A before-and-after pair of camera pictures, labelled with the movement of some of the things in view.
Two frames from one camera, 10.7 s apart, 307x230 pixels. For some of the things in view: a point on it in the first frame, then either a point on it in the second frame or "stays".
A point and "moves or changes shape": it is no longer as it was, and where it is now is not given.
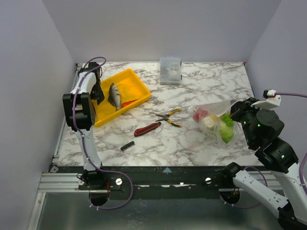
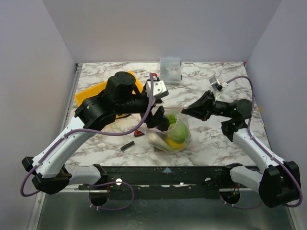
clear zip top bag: [212, 123] -> [178, 137]
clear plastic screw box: [170, 71] stays
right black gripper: [237, 110] -> [208, 107]
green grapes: [226, 118] moves or changes shape
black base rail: [154, 182] stays
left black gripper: [98, 96] -> [158, 118]
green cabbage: [226, 131] moves or changes shape
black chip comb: [128, 145] stays
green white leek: [209, 121] -> [156, 140]
